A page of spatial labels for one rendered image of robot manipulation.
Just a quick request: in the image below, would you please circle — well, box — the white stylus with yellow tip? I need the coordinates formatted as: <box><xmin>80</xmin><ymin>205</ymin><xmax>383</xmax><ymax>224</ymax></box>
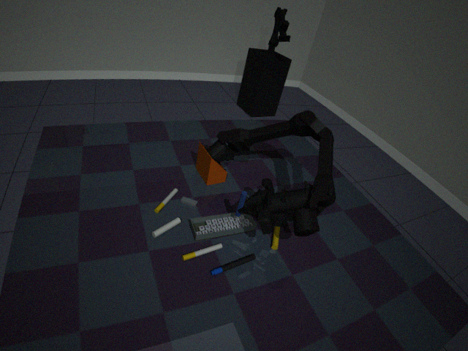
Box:
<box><xmin>181</xmin><ymin>244</ymin><xmax>222</xmax><ymax>260</ymax></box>
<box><xmin>155</xmin><ymin>189</ymin><xmax>178</xmax><ymax>213</ymax></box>

